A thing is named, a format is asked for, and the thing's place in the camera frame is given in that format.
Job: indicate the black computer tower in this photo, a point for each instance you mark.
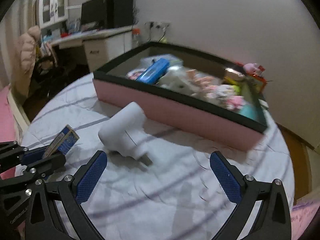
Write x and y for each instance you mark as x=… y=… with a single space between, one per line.
x=119 y=13

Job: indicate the pink black storage box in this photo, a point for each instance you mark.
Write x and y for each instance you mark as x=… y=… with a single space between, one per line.
x=184 y=112

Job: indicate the pink white block figure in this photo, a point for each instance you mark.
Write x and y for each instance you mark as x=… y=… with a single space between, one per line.
x=225 y=96

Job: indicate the black computer monitor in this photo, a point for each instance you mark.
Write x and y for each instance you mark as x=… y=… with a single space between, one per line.
x=94 y=11

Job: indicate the pink blanket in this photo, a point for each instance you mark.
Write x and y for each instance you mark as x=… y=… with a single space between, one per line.
x=303 y=216

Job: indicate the striped white bed quilt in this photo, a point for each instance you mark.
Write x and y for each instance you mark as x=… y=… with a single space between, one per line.
x=177 y=196

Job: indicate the orange cap bottle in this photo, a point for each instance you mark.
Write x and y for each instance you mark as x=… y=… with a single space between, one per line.
x=135 y=37

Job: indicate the yellow highlighter pen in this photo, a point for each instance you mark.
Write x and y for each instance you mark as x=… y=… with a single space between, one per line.
x=236 y=85

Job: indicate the white desk with drawers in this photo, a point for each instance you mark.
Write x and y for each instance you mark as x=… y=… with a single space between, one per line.
x=100 y=46

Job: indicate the blue gold rectangular box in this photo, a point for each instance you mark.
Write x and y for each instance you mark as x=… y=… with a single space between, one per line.
x=62 y=143

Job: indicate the wall power outlet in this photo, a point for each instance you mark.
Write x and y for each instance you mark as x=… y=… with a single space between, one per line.
x=164 y=25

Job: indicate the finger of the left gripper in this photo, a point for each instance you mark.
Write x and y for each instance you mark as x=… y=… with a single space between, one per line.
x=43 y=168
x=12 y=154

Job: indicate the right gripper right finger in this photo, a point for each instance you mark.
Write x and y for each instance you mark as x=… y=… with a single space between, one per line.
x=273 y=218

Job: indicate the rose gold metal cup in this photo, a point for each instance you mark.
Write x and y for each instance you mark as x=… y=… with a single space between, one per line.
x=232 y=74

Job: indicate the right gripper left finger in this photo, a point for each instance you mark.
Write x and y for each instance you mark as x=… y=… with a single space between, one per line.
x=43 y=220

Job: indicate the white glass door cabinet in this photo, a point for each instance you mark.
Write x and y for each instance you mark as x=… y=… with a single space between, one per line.
x=52 y=12

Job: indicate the teal brush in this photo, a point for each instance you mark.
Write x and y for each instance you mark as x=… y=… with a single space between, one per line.
x=249 y=111

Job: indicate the blue highlighter pen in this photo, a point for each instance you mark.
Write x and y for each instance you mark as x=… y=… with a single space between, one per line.
x=152 y=74

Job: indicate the beige puffer jacket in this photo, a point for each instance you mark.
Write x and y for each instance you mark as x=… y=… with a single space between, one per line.
x=24 y=62

